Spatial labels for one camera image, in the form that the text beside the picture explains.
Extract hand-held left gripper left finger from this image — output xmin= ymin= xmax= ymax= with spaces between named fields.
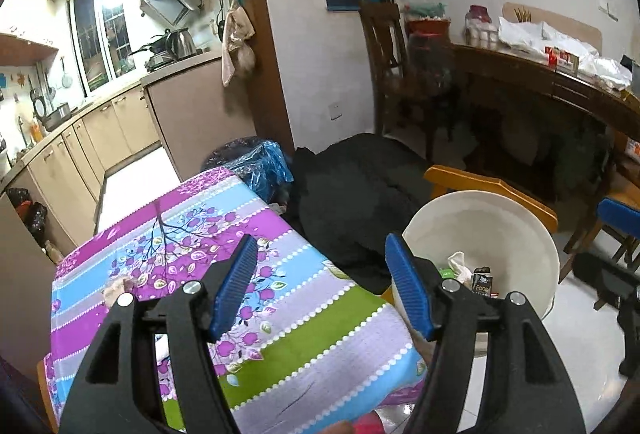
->
xmin=57 ymin=234 xmax=258 ymax=434

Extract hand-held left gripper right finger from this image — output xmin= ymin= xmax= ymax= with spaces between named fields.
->
xmin=385 ymin=233 xmax=586 ymax=434

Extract white tissue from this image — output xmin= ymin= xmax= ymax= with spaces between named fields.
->
xmin=446 ymin=251 xmax=474 ymax=286

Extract white plastic bucket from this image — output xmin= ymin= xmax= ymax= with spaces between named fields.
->
xmin=390 ymin=188 xmax=560 ymax=356

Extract black small box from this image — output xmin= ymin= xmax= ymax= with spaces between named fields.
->
xmin=470 ymin=267 xmax=497 ymax=298

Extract striped floral tablecloth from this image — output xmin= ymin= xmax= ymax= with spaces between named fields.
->
xmin=44 ymin=167 xmax=432 ymax=434

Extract black cloth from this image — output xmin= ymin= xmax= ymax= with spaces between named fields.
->
xmin=292 ymin=133 xmax=437 ymax=295

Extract pale pink crumpled paper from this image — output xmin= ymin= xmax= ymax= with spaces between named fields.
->
xmin=102 ymin=277 xmax=139 ymax=303

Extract bin with blue bag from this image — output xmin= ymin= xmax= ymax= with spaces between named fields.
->
xmin=202 ymin=137 xmax=294 ymax=206

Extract beige kitchen base cabinets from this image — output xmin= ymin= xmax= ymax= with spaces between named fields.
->
xmin=25 ymin=54 xmax=225 ymax=245

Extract black stool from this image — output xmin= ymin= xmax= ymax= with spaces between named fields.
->
xmin=572 ymin=251 xmax=640 ymax=377

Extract black plastic bags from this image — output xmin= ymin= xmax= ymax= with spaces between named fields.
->
xmin=7 ymin=187 xmax=49 ymax=248

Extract dark wooden chair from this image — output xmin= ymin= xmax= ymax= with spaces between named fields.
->
xmin=359 ymin=0 xmax=462 ymax=156

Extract blue seat wooden stool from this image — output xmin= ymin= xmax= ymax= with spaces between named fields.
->
xmin=560 ymin=197 xmax=640 ymax=283

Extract dark wooden table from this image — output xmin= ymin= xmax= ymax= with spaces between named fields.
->
xmin=450 ymin=42 xmax=640 ymax=207

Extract gas stove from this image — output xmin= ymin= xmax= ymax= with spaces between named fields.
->
xmin=145 ymin=52 xmax=177 ymax=73

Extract hanging beige cloth bag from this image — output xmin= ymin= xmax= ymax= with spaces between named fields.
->
xmin=221 ymin=7 xmax=257 ymax=88

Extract grey metal pot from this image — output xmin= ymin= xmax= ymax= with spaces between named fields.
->
xmin=42 ymin=103 xmax=72 ymax=131

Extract steel kettle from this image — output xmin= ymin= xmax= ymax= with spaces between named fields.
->
xmin=165 ymin=28 xmax=197 ymax=60

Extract black frying pan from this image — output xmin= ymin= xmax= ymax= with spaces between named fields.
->
xmin=129 ymin=34 xmax=172 ymax=59

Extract red basin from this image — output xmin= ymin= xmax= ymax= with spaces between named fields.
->
xmin=404 ymin=3 xmax=452 ymax=38

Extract jar with red lid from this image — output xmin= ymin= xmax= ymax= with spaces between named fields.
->
xmin=465 ymin=5 xmax=494 ymax=48

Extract red and white boxes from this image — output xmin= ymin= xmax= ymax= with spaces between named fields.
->
xmin=544 ymin=45 xmax=581 ymax=73

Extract kitchen window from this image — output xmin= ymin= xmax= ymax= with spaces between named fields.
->
xmin=69 ymin=0 xmax=135 ymax=98

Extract pile of white plastic bags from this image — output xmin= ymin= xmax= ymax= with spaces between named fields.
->
xmin=497 ymin=17 xmax=634 ymax=91

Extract light wooden board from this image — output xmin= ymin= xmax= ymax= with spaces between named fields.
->
xmin=502 ymin=2 xmax=604 ymax=51

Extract brown wooden door frame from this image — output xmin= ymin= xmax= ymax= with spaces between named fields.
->
xmin=232 ymin=0 xmax=297 ymax=161

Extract beige wall cabinets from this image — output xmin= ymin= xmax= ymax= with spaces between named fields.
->
xmin=0 ymin=32 xmax=59 ymax=65

